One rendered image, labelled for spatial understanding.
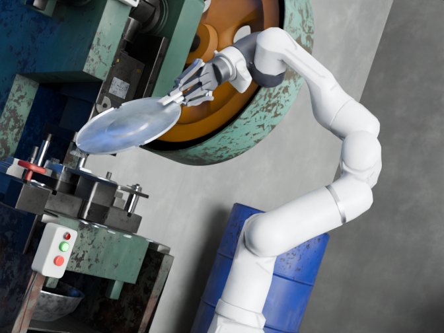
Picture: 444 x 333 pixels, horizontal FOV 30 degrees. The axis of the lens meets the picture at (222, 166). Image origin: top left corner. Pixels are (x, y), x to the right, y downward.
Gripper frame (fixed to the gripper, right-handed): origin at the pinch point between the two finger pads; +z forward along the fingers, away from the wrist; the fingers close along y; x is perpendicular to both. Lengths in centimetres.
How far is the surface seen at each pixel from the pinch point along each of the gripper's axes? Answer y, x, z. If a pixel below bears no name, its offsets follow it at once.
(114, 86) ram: -4.4, -37.6, -7.1
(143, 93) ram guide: -10.3, -35.3, -15.1
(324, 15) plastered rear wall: -98, -186, -263
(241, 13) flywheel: -4, -36, -63
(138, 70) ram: -3.6, -37.6, -17.4
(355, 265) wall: -256, -156, -210
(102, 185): -26.2, -28.4, 13.8
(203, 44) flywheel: -10, -45, -50
